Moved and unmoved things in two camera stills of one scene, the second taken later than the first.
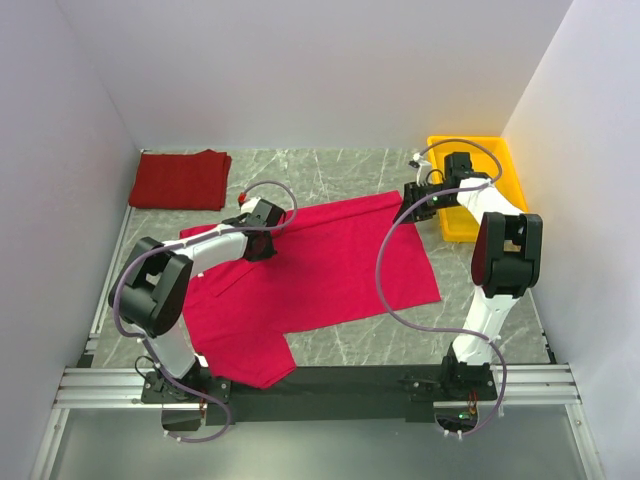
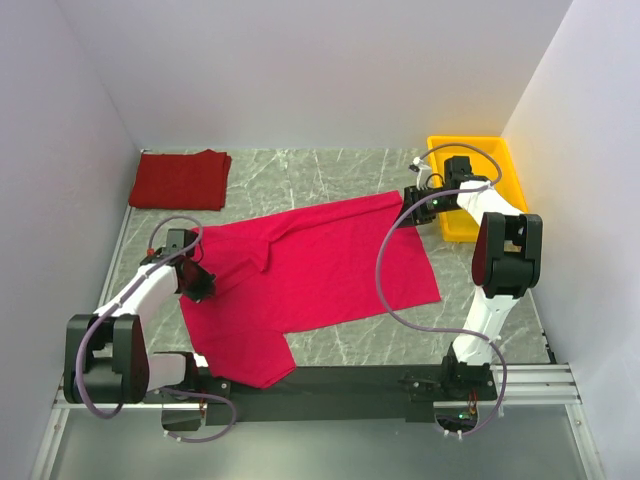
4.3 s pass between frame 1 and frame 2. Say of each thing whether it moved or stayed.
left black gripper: moved
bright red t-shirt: stayed
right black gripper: stayed
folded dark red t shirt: stayed
